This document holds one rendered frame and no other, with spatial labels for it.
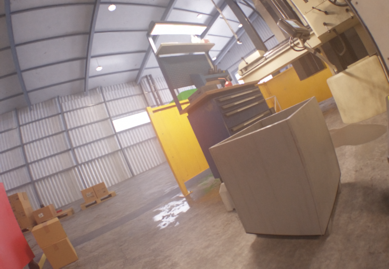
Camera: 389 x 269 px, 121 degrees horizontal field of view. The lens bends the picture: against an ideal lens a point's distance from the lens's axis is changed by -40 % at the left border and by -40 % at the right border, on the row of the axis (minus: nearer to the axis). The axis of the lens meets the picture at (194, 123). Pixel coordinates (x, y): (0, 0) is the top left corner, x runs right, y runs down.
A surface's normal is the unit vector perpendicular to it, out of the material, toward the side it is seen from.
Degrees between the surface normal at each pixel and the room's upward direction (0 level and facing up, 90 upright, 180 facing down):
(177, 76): 90
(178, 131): 90
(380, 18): 90
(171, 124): 90
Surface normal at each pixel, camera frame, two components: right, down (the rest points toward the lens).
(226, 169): -0.72, 0.26
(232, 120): 0.52, -0.30
